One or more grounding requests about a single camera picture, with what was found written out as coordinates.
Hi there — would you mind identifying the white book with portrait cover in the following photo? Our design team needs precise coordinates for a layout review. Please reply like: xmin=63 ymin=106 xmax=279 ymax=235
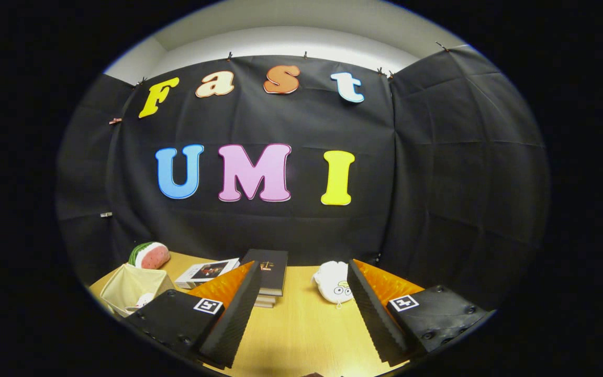
xmin=175 ymin=258 xmax=241 ymax=290

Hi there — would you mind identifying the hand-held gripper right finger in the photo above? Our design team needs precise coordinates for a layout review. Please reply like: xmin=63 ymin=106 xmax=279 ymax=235
xmin=347 ymin=259 xmax=490 ymax=367

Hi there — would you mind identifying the white plush pouch with eyes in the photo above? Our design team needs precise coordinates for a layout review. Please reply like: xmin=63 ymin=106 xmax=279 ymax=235
xmin=312 ymin=261 xmax=354 ymax=309

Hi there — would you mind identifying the watermelon slice plush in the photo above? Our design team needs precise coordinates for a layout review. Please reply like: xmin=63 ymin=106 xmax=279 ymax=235
xmin=128 ymin=241 xmax=171 ymax=270

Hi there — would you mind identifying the beige fabric storage box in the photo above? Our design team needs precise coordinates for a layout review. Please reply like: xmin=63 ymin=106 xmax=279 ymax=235
xmin=99 ymin=263 xmax=176 ymax=318

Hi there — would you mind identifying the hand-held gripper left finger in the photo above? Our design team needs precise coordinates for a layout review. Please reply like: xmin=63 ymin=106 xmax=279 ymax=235
xmin=124 ymin=260 xmax=263 ymax=370

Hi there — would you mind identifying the black hardcover book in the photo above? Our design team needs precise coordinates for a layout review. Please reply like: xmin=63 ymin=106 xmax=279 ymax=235
xmin=241 ymin=249 xmax=289 ymax=297

